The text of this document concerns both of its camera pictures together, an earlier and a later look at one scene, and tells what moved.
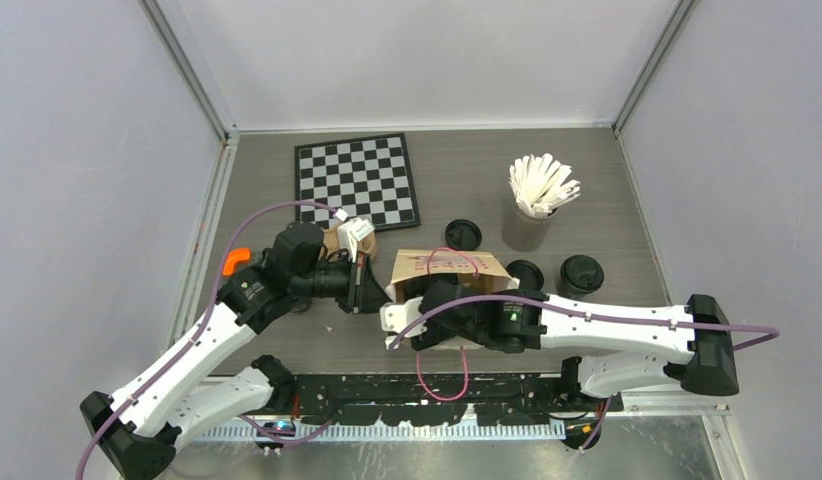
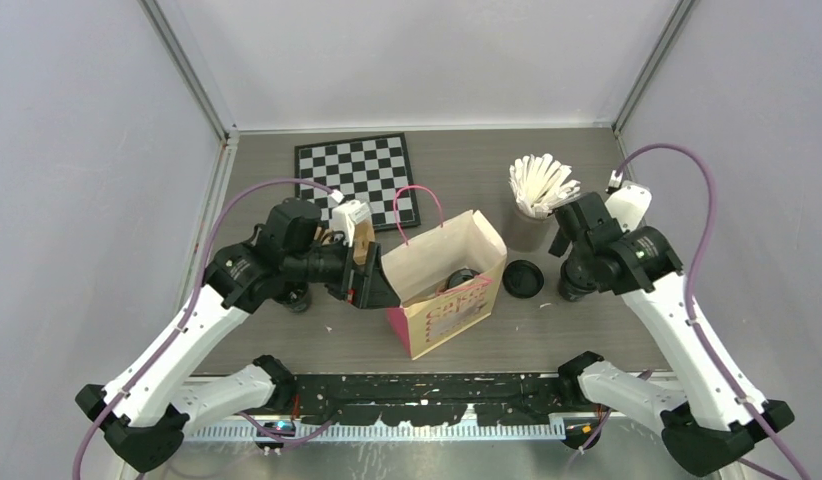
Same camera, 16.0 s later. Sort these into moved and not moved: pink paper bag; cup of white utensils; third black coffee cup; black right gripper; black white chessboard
Moved: black right gripper; pink paper bag
Not moved: third black coffee cup; cup of white utensils; black white chessboard
